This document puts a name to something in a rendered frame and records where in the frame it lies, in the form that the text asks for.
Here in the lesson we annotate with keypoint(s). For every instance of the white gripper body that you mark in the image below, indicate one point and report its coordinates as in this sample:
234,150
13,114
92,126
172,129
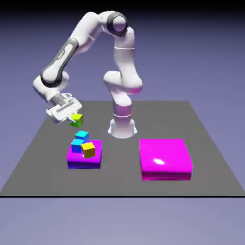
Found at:
64,110

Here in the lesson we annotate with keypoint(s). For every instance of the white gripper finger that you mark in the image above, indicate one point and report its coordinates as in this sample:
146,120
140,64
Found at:
71,120

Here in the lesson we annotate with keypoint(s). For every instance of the small green cube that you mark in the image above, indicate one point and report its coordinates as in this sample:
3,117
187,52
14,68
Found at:
77,119

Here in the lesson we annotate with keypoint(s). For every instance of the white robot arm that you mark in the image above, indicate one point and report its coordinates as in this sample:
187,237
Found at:
125,63

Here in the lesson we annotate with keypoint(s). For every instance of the small cyan cube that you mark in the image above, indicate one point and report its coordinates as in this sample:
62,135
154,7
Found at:
82,135
77,146

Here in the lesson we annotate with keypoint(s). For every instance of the small yellow cube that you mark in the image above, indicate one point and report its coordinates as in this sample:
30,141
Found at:
88,149

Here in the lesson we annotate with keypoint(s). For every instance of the large purple box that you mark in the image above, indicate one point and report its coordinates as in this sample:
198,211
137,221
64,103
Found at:
84,159

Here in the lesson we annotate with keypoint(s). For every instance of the large magenta box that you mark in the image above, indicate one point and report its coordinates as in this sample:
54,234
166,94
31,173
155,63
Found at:
164,159

